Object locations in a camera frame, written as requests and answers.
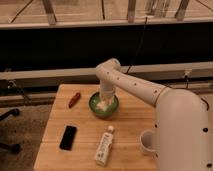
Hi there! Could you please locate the white sponge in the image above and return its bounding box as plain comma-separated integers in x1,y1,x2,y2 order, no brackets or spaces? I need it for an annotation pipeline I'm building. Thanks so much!
97,101,110,111

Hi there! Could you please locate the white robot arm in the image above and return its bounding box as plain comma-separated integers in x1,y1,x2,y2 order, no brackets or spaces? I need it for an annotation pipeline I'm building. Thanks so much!
96,58,213,171

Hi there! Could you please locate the green ceramic bowl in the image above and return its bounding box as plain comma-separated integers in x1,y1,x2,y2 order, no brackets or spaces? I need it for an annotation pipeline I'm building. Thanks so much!
89,92,119,119

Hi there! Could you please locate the red sausage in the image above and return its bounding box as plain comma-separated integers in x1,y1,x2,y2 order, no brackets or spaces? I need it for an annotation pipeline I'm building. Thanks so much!
68,92,81,108

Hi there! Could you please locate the white paper cup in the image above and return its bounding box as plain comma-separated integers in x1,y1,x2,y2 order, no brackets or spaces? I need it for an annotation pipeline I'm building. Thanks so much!
139,130,156,156

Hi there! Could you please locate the white plastic bottle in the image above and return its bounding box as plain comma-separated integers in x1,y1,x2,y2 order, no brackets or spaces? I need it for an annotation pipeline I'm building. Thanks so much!
94,126,114,166

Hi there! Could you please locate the black smartphone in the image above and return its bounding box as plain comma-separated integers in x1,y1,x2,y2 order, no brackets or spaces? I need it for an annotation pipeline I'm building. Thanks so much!
59,126,77,150

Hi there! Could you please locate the black office chair base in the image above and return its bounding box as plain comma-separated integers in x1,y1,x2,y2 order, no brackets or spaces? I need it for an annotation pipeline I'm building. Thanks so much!
0,108,22,155

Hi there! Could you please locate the black hanging cable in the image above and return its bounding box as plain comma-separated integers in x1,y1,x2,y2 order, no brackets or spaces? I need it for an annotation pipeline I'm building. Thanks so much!
124,16,149,75

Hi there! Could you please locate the metal rail frame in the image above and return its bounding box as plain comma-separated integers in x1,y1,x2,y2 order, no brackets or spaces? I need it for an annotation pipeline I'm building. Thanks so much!
0,62,213,88

